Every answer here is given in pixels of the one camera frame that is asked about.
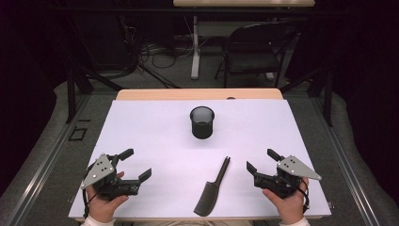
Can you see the light wooden table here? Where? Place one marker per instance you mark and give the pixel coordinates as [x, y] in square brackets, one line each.
[188, 94]

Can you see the white-legged desk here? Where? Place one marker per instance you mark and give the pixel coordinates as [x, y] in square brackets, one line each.
[195, 53]

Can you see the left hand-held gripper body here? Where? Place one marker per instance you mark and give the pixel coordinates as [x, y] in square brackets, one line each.
[98, 171]

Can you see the black horizontal frame bar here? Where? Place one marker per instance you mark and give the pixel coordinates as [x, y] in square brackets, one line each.
[125, 10]

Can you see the black folding chair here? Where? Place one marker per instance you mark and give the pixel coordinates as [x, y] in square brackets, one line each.
[254, 62]

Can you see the black metal stand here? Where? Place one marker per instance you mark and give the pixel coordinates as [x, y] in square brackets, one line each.
[71, 94]
[327, 97]

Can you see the person's right hand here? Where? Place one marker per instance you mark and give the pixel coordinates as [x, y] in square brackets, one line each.
[290, 208]

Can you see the black mesh pen cup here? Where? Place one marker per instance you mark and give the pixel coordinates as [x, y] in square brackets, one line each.
[202, 128]

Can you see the black spatula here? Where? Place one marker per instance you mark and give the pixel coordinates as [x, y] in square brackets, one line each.
[208, 197]

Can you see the grey metal floor rail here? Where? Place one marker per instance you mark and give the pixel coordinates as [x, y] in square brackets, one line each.
[345, 163]
[47, 163]

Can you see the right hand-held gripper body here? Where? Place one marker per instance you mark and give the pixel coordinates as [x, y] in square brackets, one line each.
[296, 168]

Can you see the person's left hand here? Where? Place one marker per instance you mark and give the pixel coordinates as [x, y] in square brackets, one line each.
[102, 208]

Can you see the white board mat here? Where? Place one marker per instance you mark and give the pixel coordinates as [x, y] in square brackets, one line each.
[175, 150]

